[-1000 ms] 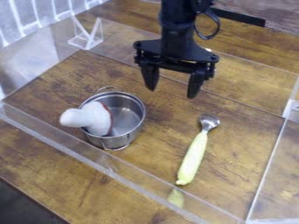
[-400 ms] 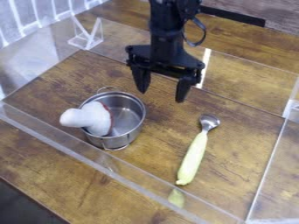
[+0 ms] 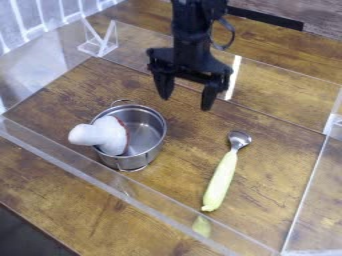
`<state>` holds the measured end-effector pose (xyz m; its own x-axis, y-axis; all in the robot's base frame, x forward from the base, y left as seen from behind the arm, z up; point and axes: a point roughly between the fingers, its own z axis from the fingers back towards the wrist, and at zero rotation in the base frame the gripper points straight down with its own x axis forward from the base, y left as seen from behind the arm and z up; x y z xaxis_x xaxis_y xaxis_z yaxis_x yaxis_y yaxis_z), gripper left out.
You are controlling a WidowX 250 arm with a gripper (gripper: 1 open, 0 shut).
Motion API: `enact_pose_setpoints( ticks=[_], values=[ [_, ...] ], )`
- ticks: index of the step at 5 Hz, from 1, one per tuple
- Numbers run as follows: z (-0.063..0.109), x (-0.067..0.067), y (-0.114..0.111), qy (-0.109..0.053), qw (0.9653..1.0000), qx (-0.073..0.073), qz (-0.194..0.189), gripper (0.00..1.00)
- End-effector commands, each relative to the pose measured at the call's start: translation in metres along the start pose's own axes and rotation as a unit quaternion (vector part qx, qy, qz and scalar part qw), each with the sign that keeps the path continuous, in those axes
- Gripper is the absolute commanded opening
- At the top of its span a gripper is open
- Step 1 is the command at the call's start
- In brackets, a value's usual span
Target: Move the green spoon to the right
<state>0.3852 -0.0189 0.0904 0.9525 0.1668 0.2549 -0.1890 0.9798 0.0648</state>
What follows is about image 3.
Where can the white toy mushroom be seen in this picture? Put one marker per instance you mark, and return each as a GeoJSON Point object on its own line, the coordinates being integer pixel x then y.
{"type": "Point", "coordinates": [106, 133]}

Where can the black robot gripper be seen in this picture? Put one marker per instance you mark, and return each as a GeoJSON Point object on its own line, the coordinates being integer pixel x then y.
{"type": "Point", "coordinates": [189, 60]}

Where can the clear acrylic enclosure wall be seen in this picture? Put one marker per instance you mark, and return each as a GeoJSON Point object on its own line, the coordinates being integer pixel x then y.
{"type": "Point", "coordinates": [282, 208]}

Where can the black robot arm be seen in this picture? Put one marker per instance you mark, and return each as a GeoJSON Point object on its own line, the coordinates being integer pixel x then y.
{"type": "Point", "coordinates": [194, 15]}

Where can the clear acrylic triangle bracket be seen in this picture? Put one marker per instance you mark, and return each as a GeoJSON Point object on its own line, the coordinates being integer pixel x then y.
{"type": "Point", "coordinates": [99, 46]}

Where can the small steel pot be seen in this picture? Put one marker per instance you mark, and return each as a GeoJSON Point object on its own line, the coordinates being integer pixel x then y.
{"type": "Point", "coordinates": [147, 130]}

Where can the black strip on table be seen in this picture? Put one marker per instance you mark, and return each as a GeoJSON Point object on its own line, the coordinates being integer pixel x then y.
{"type": "Point", "coordinates": [266, 18]}

